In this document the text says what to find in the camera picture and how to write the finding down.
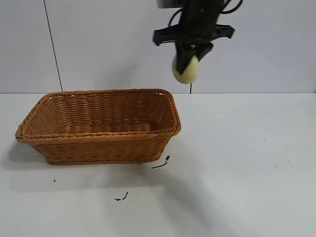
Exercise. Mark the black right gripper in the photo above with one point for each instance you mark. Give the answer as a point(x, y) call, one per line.
point(200, 19)

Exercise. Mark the pale yellow egg yolk pastry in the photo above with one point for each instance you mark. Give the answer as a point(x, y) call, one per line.
point(191, 70)

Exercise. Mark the brown woven wicker basket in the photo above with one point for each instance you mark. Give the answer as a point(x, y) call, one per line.
point(98, 145)

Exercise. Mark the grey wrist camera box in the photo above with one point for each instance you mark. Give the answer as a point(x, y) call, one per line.
point(170, 3)

